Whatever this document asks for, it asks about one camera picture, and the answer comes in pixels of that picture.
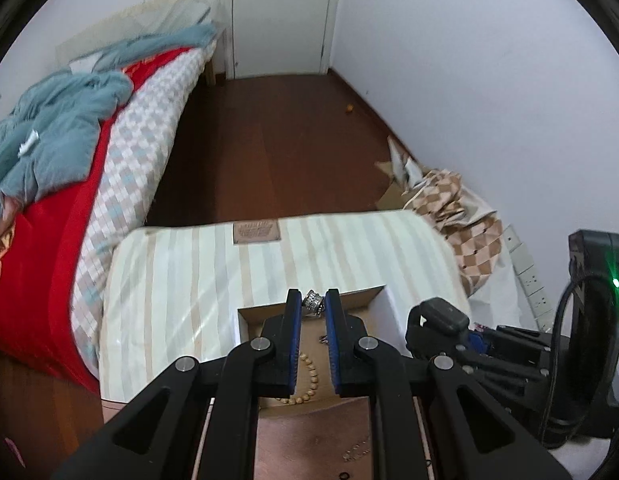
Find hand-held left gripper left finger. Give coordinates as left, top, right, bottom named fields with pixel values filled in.
left=52, top=288, right=303, bottom=480

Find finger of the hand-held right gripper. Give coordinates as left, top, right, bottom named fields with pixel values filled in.
left=454, top=324, right=553, bottom=412
left=406, top=298, right=471, bottom=359

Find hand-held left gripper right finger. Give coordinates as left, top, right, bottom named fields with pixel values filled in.
left=325, top=288, right=573, bottom=480

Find silver patterned ring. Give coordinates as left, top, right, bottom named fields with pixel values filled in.
left=301, top=289, right=328, bottom=317

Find cardboard box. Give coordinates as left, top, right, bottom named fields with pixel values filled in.
left=238, top=284, right=390, bottom=403

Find white power strip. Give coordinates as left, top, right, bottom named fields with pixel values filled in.
left=504, top=223, right=557, bottom=332

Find brown leather tray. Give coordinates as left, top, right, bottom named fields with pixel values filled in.
left=200, top=396, right=433, bottom=480

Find brown checkered cloth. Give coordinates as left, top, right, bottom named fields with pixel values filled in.
left=413, top=167, right=505, bottom=297

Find brown mattress label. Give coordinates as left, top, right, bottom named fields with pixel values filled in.
left=233, top=219, right=281, bottom=245

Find striped cream mattress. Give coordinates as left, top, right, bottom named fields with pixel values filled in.
left=98, top=208, right=473, bottom=403

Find cardboard scraps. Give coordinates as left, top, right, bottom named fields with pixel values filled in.
left=373, top=136, right=426, bottom=211

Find checkered bed sheet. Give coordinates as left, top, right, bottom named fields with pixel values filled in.
left=70, top=49, right=210, bottom=378

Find bed with red cover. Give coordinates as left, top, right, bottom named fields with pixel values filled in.
left=0, top=46, right=196, bottom=393

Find blue-grey quilt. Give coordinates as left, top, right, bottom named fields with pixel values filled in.
left=0, top=24, right=219, bottom=231

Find white door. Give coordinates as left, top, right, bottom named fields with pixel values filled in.
left=224, top=0, right=344, bottom=80

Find cream headboard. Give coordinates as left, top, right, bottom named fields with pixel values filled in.
left=56, top=0, right=224, bottom=68

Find wooden bead bracelet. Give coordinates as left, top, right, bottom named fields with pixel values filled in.
left=274, top=353, right=322, bottom=406

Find black cable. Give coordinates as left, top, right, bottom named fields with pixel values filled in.
left=538, top=270, right=616, bottom=448

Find thin chain necklace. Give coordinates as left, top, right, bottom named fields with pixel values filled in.
left=341, top=437, right=374, bottom=462

